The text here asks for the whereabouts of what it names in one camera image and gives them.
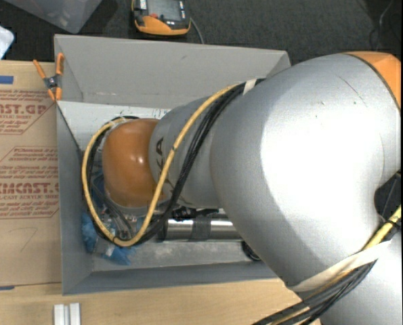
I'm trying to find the blue cloth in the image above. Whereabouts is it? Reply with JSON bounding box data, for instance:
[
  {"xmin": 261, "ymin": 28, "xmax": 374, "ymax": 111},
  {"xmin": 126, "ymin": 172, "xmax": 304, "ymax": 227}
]
[{"xmin": 81, "ymin": 211, "xmax": 137, "ymax": 266}]

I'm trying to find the silver metal cylinder, black band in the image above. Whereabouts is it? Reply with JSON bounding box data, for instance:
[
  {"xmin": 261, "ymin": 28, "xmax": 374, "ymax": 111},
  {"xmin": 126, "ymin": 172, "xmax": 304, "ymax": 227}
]
[{"xmin": 156, "ymin": 215, "xmax": 247, "ymax": 242}]

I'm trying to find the brown cardboard board, red print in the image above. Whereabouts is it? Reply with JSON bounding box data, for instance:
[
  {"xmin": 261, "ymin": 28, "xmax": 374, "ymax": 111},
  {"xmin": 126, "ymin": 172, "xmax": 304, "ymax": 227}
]
[{"xmin": 0, "ymin": 59, "xmax": 64, "ymax": 293}]

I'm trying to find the grey metal bin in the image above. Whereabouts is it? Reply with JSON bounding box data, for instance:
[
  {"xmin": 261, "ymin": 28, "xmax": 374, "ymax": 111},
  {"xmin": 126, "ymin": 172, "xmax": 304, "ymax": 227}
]
[{"xmin": 54, "ymin": 34, "xmax": 292, "ymax": 296}]

